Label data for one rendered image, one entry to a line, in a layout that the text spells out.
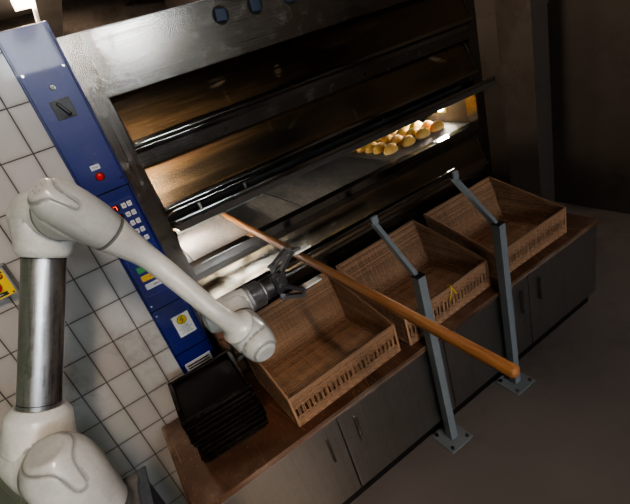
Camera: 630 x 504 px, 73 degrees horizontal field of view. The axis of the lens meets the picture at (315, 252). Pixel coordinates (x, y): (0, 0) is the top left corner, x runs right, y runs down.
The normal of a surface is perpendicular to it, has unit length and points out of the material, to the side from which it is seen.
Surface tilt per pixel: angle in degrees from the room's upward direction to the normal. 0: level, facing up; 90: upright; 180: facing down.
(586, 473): 0
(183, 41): 90
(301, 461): 90
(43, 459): 5
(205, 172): 70
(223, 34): 90
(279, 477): 90
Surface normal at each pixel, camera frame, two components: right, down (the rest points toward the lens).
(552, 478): -0.28, -0.86
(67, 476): 0.62, -0.22
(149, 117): 0.38, -0.06
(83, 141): 0.50, 0.25
